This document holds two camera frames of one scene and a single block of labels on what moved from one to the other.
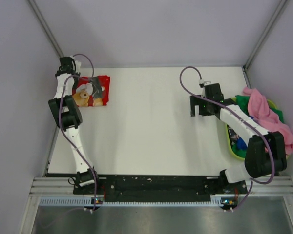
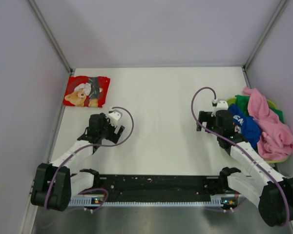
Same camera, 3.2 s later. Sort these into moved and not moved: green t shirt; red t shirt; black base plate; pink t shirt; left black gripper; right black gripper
Moved: right black gripper; left black gripper
Not moved: green t shirt; red t shirt; black base plate; pink t shirt
